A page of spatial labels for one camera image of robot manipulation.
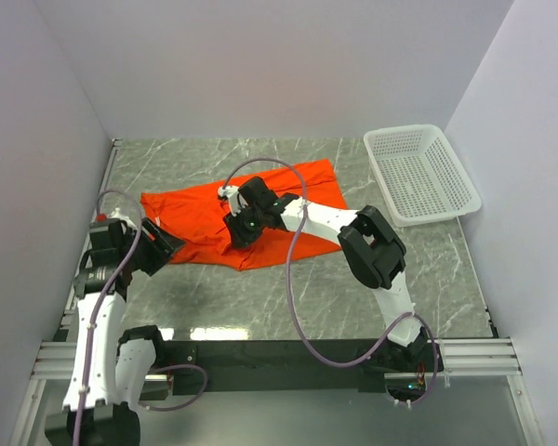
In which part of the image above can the orange t shirt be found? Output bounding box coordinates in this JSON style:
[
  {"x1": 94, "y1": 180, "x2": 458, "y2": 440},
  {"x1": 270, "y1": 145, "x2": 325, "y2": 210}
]
[{"x1": 140, "y1": 159, "x2": 348, "y2": 271}]

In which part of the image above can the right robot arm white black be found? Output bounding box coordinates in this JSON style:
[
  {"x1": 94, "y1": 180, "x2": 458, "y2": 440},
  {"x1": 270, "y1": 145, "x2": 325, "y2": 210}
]
[{"x1": 218, "y1": 177, "x2": 428, "y2": 371}]

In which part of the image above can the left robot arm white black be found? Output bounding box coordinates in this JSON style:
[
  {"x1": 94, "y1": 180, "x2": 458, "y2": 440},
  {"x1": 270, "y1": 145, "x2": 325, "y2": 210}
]
[{"x1": 45, "y1": 215, "x2": 185, "y2": 445}]

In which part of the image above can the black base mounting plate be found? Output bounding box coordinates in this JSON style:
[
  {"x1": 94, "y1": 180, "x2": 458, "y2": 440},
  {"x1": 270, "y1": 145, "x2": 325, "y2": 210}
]
[{"x1": 161, "y1": 340, "x2": 444, "y2": 393}]

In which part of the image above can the white plastic mesh basket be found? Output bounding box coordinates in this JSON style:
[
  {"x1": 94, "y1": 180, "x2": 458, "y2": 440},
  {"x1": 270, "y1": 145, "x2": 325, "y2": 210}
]
[{"x1": 363, "y1": 125, "x2": 482, "y2": 228}]

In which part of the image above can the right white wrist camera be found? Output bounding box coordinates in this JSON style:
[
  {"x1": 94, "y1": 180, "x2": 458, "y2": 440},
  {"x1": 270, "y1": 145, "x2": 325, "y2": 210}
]
[{"x1": 218, "y1": 186, "x2": 247, "y2": 216}]

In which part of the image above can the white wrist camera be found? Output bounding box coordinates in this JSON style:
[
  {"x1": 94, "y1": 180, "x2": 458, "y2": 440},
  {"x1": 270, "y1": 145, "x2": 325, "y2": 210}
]
[
  {"x1": 218, "y1": 186, "x2": 247, "y2": 216},
  {"x1": 95, "y1": 207, "x2": 135, "y2": 227}
]

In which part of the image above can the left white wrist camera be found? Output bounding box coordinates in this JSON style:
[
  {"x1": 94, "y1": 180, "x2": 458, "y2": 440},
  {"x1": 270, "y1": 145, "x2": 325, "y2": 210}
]
[{"x1": 95, "y1": 207, "x2": 135, "y2": 227}]

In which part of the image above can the aluminium rail frame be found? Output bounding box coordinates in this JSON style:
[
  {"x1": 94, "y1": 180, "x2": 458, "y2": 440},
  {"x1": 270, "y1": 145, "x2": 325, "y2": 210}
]
[{"x1": 30, "y1": 138, "x2": 525, "y2": 382}]

